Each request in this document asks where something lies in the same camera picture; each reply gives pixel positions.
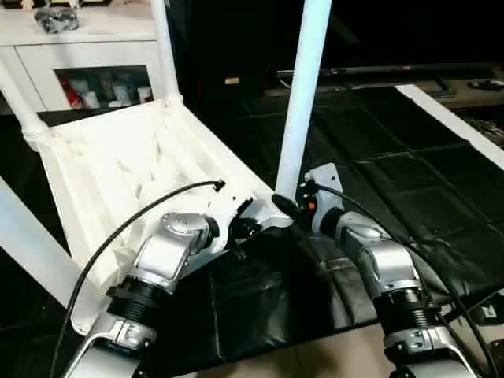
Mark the white plastic table leg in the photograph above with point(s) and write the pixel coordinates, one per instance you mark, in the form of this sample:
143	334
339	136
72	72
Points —
303	94
163	47
31	244
20	102

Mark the white plastic table top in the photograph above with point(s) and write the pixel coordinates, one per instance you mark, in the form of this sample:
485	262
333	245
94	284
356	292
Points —
118	157

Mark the small tan box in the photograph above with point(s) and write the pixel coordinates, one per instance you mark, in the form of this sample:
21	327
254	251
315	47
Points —
232	80

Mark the small white cup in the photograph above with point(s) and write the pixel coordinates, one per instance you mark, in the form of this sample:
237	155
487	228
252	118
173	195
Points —
144	94

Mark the white flat strip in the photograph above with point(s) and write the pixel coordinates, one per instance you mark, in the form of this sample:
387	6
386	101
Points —
449	118

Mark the black floor power adapter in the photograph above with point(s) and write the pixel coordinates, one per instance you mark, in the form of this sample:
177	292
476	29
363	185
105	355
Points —
490	313

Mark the black flat remote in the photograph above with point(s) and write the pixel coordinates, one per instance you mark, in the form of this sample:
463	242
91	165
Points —
484	84

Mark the white glass-door cabinet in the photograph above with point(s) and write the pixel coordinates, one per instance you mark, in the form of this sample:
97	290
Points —
79	47

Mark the grey crumpled object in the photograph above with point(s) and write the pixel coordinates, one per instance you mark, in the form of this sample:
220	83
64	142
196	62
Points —
55	20

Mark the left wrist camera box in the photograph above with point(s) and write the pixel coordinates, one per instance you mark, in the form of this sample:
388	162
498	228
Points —
228	209

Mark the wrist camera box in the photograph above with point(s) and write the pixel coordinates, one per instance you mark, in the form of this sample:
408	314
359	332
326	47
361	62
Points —
324	179
228	209

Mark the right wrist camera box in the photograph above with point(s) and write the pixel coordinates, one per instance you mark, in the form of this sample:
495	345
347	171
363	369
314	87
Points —
324	179

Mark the dark long rail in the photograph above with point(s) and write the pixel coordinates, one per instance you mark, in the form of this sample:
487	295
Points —
378	72

